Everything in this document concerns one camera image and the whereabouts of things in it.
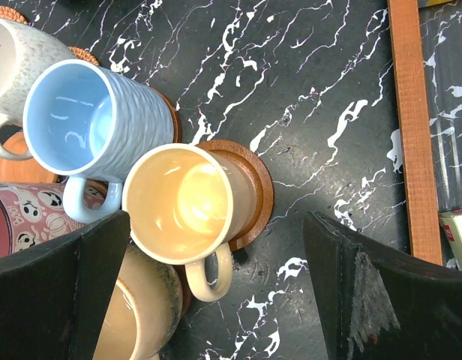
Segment light blue mug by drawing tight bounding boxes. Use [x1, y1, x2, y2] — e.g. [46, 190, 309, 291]
[22, 59, 174, 224]

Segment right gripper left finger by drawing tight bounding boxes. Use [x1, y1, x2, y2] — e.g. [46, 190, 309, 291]
[0, 211, 131, 359]

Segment light orange wooden coaster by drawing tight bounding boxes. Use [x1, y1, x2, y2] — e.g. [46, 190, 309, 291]
[0, 132, 59, 183]

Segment orange wooden shelf rack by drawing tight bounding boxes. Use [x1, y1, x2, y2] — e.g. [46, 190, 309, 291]
[388, 0, 443, 266]

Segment cream yellow mug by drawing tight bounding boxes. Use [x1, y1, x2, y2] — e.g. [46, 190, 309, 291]
[122, 143, 257, 302]

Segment maroon tall mug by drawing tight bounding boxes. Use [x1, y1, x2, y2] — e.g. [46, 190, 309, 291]
[0, 179, 110, 262]

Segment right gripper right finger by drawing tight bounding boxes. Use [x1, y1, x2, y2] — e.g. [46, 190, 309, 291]
[302, 211, 462, 359]

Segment gold brown mug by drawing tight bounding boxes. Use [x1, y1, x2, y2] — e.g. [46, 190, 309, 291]
[93, 244, 183, 359]

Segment red white small box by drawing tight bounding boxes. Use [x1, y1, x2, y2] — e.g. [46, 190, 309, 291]
[439, 208, 462, 271]

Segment yellow small block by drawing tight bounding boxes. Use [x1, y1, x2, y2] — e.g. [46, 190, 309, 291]
[418, 0, 453, 8]

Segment ringed wooden coaster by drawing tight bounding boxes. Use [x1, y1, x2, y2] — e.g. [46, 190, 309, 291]
[153, 88, 182, 143]
[197, 139, 275, 252]

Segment silver white mug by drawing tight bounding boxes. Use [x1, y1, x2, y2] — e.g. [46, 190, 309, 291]
[0, 18, 75, 161]

